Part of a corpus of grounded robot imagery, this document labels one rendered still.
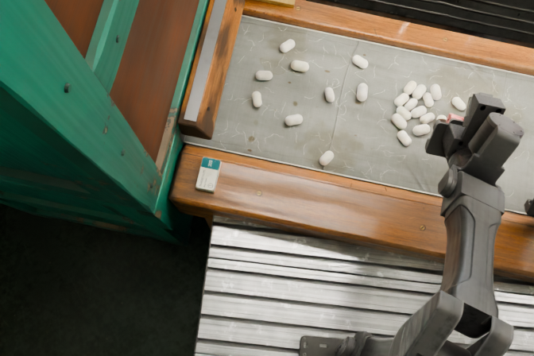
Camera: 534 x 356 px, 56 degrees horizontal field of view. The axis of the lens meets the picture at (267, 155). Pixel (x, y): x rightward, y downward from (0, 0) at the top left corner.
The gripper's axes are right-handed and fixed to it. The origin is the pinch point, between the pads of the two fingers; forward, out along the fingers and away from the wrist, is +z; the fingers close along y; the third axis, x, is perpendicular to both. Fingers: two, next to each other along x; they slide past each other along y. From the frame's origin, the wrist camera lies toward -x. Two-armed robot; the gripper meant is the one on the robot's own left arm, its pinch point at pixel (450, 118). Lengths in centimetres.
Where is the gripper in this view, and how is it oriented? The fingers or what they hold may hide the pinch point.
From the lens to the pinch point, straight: 101.4
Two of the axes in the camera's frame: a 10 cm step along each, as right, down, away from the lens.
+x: -1.7, 8.1, 5.7
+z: 1.2, -5.5, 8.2
